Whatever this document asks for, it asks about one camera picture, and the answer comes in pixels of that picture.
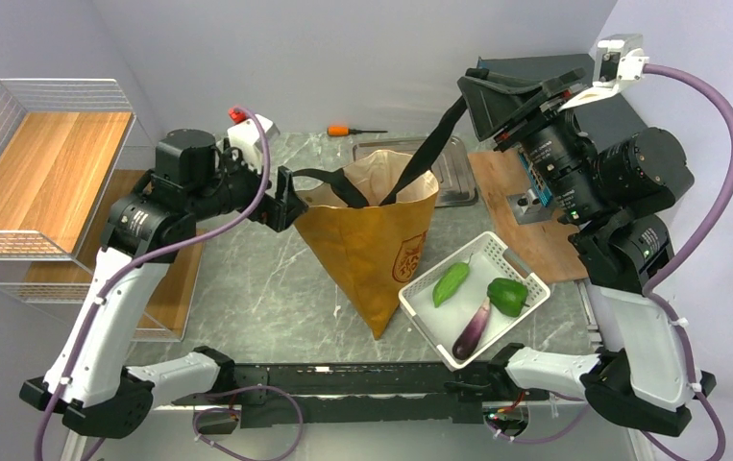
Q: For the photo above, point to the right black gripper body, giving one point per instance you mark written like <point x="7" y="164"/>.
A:
<point x="558" y="141"/>

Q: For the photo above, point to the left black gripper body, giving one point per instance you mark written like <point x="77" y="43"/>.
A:
<point x="240" y="186"/>

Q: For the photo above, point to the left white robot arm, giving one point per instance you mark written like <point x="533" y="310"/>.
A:
<point x="195" y="177"/>

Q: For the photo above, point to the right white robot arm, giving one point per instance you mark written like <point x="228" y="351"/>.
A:
<point x="646" y="385"/>

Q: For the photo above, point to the silver metal tray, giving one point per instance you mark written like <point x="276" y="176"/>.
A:
<point x="452" y="168"/>

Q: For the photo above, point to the green bell pepper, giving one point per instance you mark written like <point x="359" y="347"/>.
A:
<point x="508" y="296"/>

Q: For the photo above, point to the green bitter gourd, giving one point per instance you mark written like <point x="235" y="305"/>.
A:
<point x="450" y="282"/>

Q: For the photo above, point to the purple eggplant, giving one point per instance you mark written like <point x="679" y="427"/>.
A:
<point x="467" y="341"/>

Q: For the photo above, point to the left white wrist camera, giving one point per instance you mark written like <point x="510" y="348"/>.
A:
<point x="243" y="134"/>

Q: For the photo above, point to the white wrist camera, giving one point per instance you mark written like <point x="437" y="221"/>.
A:
<point x="243" y="134"/>
<point x="619" y="63"/>

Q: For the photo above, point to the dark network switch box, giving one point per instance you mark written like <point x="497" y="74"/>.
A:
<point x="607" y="122"/>

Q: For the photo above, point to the metal bracket stand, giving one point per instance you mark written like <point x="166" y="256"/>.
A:
<point x="528" y="209"/>

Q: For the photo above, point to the orange handled screwdriver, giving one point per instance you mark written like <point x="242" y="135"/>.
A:
<point x="341" y="131"/>

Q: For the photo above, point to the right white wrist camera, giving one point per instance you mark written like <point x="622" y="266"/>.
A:
<point x="619" y="63"/>

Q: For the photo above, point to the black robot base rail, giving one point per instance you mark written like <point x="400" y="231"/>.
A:
<point x="282" y="394"/>

